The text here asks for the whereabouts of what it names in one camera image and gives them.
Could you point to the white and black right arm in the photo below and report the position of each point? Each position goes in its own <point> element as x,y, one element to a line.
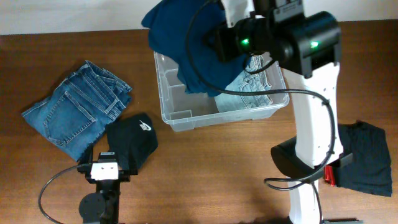
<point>308,49</point>

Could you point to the folded blue denim jeans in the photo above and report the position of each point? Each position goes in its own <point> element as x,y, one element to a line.
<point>75,115</point>

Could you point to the folded black Nike garment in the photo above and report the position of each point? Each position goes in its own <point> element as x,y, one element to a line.
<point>133,140</point>

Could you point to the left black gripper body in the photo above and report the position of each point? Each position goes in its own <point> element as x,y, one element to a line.
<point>123,176</point>

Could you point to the dark blue shirt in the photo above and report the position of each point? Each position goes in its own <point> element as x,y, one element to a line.
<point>168,24</point>

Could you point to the black garment with red trim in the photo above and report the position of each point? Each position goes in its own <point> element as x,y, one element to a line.
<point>370,170</point>

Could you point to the clear plastic storage bin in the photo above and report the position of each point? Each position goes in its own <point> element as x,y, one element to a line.
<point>184,111</point>

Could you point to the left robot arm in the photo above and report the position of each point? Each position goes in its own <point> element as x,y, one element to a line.
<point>102,206</point>

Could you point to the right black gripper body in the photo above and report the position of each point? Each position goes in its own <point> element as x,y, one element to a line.
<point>222,38</point>

